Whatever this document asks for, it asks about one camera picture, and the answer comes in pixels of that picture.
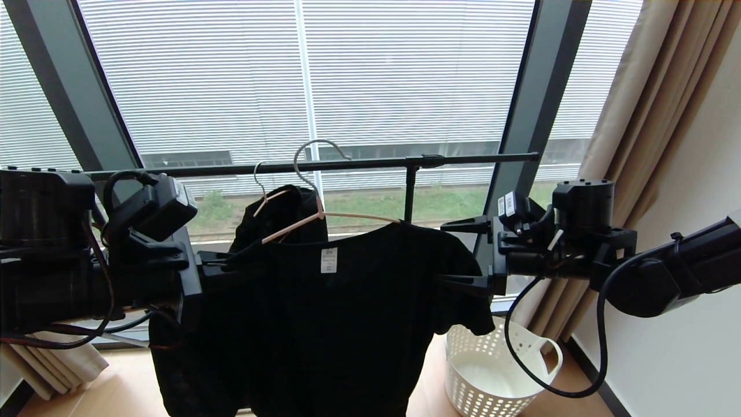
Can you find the black clothes rack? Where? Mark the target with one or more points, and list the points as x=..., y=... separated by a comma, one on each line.
x=347, y=164

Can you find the black garment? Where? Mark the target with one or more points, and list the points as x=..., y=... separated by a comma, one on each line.
x=347, y=336

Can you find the beige curtain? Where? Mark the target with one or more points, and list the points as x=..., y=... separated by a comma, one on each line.
x=58, y=365
x=637, y=145

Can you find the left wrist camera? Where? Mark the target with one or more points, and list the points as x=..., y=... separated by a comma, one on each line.
x=162, y=208

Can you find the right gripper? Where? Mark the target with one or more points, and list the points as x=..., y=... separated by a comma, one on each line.
x=550, y=263

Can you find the pink clothes hanger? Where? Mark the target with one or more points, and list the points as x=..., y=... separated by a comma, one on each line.
x=260, y=200
x=315, y=197

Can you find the white laundry basket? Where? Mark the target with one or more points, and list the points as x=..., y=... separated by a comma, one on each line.
x=498, y=376

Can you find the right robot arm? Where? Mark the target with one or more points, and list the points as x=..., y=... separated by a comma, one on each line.
x=666, y=278

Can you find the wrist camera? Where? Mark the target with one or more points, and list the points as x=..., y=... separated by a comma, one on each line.
x=515, y=211
x=162, y=208

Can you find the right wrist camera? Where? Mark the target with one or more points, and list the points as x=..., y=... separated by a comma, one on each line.
x=515, y=211

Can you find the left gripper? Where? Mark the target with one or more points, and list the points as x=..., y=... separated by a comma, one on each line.
x=145, y=284

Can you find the black shorts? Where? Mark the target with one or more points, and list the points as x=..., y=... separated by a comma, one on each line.
x=289, y=220

